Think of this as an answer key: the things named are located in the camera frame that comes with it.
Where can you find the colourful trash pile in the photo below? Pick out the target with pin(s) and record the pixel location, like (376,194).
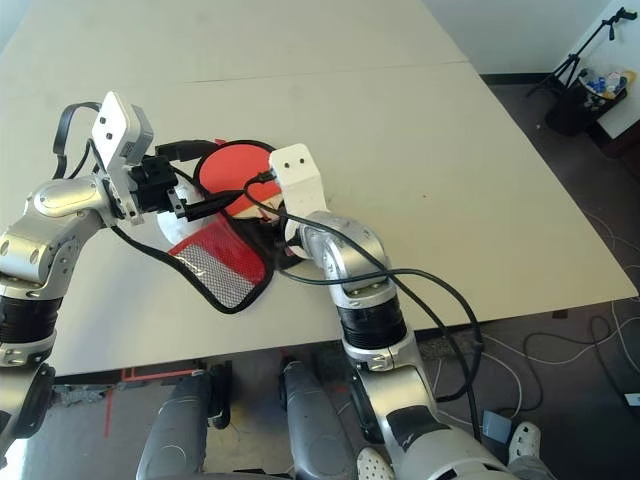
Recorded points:
(610,82)

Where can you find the black trash bin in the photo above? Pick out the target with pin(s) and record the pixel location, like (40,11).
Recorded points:
(570,115)

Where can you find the grey right robot leg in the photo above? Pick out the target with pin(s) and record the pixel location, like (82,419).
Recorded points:
(315,430)

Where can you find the red black paddle case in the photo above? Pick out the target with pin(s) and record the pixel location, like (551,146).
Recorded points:
(225,245)

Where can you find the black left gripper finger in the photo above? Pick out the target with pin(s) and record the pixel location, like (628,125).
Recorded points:
(182,149)
(207,207)

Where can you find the grey left robot leg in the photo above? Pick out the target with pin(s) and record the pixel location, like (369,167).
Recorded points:
(175,430)

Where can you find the grey robot leg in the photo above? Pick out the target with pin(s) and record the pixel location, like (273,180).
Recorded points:
(175,430)
(315,430)

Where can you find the red ping-pong paddle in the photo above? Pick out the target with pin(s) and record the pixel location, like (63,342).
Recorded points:
(225,170)

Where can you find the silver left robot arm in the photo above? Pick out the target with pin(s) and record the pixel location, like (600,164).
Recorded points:
(55,200)

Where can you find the white ball bundle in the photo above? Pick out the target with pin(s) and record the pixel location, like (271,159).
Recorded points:
(175,227)

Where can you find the black tripod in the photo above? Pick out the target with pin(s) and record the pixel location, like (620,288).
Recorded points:
(571,62)

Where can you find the speckled grey foam mat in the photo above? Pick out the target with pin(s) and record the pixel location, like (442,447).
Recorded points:
(85,395)

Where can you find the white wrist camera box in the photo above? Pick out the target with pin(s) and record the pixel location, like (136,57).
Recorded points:
(112,125)
(300,180)

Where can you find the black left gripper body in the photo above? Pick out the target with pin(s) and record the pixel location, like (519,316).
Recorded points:
(155,182)

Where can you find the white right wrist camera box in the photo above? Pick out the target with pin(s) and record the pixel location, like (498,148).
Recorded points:
(300,180)

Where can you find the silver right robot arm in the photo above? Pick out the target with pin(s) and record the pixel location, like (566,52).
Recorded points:
(350,240)

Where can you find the grey trouser leg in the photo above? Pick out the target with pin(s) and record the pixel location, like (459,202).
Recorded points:
(530,470)

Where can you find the white perforated shoe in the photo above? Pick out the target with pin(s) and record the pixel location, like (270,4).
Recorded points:
(525,442)
(372,467)

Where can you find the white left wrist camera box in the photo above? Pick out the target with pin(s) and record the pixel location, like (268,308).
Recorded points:
(112,125)

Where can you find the grey floor pedal box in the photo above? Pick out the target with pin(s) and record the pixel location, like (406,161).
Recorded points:
(496,426)

